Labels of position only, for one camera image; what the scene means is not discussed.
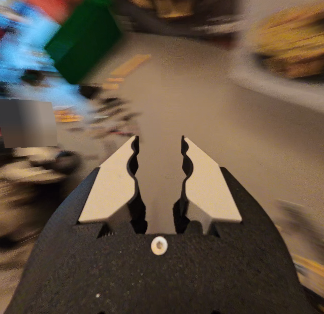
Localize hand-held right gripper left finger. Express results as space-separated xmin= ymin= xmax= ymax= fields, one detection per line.
xmin=78 ymin=135 xmax=148 ymax=234

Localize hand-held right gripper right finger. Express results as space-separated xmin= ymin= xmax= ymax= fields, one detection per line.
xmin=173 ymin=135 xmax=242 ymax=234

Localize grey desk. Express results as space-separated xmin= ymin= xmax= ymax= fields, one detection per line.
xmin=0 ymin=32 xmax=324 ymax=304

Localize yellow curved panel pieces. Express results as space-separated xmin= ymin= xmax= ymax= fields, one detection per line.
xmin=54 ymin=108 xmax=83 ymax=123

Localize long yellow toy beam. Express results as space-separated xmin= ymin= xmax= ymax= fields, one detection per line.
xmin=111 ymin=54 xmax=152 ymax=76

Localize green storage bin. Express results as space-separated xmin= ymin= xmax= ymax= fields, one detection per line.
xmin=45 ymin=0 xmax=122 ymax=85

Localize white booklet yellow car picture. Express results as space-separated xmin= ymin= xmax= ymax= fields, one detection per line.
xmin=233 ymin=3 xmax=324 ymax=109

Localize red plastic tote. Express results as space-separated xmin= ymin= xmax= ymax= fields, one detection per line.
xmin=20 ymin=0 xmax=88 ymax=24

